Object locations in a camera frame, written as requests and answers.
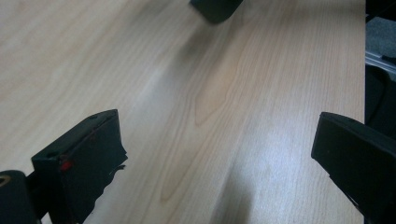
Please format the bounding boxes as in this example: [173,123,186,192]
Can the silver metal bar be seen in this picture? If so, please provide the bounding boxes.
[364,50,396,75]

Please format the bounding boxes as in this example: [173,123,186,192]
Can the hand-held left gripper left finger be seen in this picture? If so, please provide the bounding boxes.
[31,108,129,224]

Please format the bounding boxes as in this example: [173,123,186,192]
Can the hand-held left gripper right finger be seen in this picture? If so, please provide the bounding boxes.
[310,111,396,224]

